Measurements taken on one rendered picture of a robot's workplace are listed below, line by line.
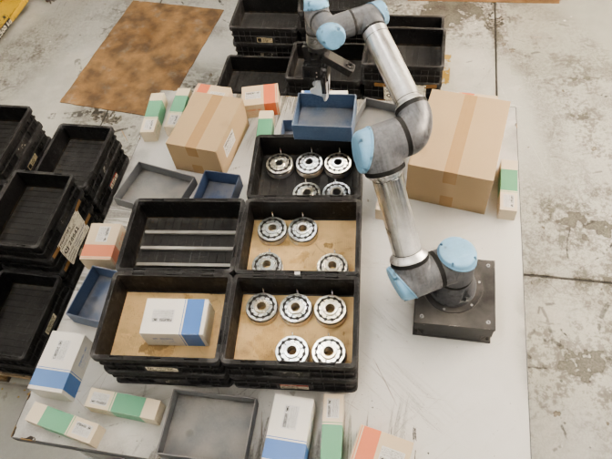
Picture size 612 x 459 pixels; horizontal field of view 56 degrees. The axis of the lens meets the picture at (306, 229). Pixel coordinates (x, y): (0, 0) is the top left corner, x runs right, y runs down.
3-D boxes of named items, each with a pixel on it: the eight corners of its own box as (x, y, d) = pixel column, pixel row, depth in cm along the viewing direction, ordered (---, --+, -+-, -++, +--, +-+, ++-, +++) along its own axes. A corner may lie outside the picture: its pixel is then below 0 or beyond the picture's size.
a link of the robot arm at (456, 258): (481, 280, 178) (487, 258, 167) (441, 296, 177) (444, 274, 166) (463, 249, 185) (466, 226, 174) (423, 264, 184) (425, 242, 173)
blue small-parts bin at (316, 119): (356, 108, 202) (356, 94, 196) (352, 141, 194) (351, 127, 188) (300, 107, 205) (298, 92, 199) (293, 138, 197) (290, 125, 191)
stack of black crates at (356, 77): (367, 91, 338) (367, 43, 310) (362, 128, 321) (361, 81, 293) (300, 87, 344) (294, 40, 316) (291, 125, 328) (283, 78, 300)
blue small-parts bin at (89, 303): (99, 274, 217) (92, 265, 211) (135, 282, 213) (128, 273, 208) (73, 321, 207) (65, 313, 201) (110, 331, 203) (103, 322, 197)
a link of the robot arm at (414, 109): (453, 131, 154) (382, -13, 167) (415, 145, 153) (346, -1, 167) (444, 148, 165) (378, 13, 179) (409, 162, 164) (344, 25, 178)
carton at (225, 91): (234, 99, 263) (230, 87, 257) (225, 118, 257) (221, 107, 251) (201, 96, 267) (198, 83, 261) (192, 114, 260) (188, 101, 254)
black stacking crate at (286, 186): (362, 155, 223) (362, 134, 214) (361, 218, 207) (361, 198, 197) (261, 156, 228) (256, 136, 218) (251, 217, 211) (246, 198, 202)
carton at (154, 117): (155, 103, 267) (151, 93, 262) (168, 102, 266) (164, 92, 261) (144, 141, 254) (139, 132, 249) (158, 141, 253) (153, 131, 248)
